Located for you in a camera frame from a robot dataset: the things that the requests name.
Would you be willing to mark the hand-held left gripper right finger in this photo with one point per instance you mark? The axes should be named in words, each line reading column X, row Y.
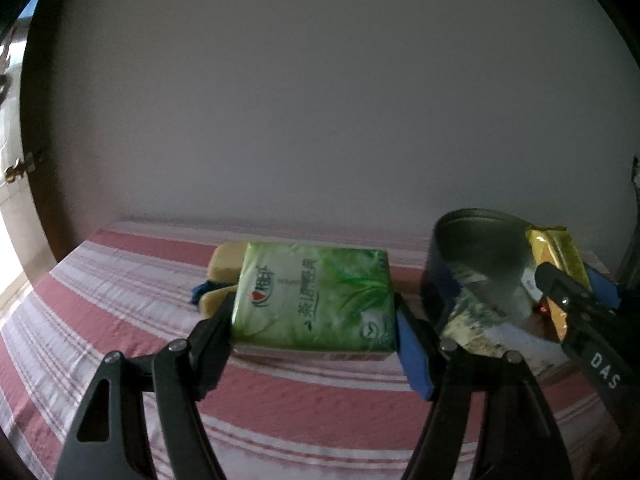
column 412, row 355

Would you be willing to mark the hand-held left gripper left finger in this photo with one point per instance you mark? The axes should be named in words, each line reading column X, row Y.
column 215, row 340

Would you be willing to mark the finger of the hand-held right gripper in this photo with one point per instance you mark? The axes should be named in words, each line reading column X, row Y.
column 605, row 290
column 560, row 295

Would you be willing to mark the yellow sponge green scouring pad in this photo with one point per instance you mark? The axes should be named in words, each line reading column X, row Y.
column 212, row 302

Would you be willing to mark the gold snack packet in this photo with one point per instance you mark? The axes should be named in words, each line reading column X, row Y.
column 555, row 250

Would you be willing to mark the round metal cookie tin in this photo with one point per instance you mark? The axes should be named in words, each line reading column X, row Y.
column 480, row 245

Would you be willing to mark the green tissue pack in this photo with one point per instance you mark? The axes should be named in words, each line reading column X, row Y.
column 310, row 300

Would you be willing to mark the pink striped tablecloth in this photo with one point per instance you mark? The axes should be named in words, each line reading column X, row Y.
column 125, row 285

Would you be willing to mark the wooden door with latch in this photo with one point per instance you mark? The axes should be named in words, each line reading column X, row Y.
column 42, row 220

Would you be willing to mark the brass door latch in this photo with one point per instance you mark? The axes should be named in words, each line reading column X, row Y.
column 20, row 166

